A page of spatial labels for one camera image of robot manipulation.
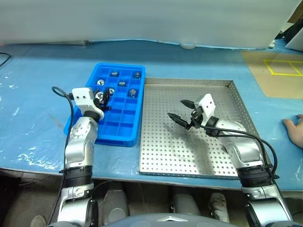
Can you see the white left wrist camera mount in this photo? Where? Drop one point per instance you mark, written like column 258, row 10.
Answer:
column 81, row 97

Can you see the white round cap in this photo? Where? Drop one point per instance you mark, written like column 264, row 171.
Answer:
column 188, row 45

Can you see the grey rounded shape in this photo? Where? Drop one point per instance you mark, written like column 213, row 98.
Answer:
column 184, row 201
column 116, row 203

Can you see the white stained rounded shape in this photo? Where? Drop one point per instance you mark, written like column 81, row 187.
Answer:
column 219, row 206

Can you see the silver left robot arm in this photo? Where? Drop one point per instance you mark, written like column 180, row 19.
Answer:
column 80, row 142

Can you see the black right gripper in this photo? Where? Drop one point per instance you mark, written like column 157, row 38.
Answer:
column 197, row 117

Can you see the grey robot torso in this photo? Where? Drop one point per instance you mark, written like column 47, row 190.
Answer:
column 151, row 221

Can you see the perforated steel tray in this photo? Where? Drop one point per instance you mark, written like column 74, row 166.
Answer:
column 165, row 146

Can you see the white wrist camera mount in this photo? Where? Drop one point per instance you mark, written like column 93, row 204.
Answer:
column 208, row 105
column 81, row 97

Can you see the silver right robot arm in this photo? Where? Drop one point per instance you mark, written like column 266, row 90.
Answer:
column 246, row 146

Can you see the thin grey tape strip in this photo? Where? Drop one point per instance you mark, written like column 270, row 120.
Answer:
column 56, row 121

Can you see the brown cardboard sheet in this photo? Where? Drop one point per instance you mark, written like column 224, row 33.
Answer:
column 279, row 86

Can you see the blue plastic table cover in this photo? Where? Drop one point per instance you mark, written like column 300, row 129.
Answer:
column 35, row 94

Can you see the white foam board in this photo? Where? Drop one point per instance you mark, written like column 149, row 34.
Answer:
column 297, row 42

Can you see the blue compartment tray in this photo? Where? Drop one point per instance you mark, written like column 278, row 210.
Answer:
column 127, row 111

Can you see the brown cardboard box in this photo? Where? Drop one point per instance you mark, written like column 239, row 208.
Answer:
column 297, row 14

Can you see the small metal roller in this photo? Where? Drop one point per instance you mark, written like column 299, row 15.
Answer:
column 98, row 95
column 122, row 83
column 112, row 90
column 113, row 74
column 100, row 82
column 137, row 75
column 133, row 92

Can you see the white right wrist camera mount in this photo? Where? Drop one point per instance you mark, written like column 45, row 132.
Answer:
column 208, row 105

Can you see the person's bare hand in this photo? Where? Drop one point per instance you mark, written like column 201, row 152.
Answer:
column 297, row 132

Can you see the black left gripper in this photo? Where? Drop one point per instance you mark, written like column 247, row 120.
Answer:
column 100, row 104

